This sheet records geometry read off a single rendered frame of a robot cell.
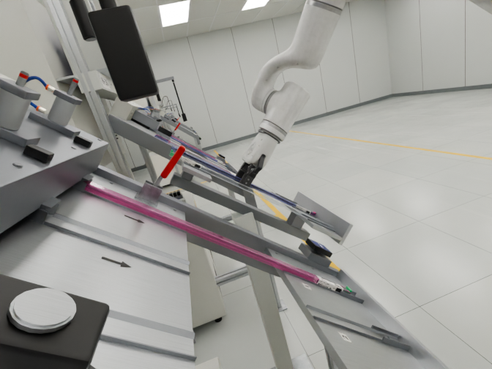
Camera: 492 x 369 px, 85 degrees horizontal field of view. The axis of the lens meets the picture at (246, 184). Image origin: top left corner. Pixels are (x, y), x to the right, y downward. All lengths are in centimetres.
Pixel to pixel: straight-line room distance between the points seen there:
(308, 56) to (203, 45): 741
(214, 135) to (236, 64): 205
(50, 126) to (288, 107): 57
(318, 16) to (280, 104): 22
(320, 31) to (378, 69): 943
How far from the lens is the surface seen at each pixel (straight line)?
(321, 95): 901
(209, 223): 51
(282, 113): 78
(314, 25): 75
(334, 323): 43
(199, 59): 804
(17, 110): 30
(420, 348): 54
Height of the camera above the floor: 114
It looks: 17 degrees down
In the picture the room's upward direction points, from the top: 15 degrees counter-clockwise
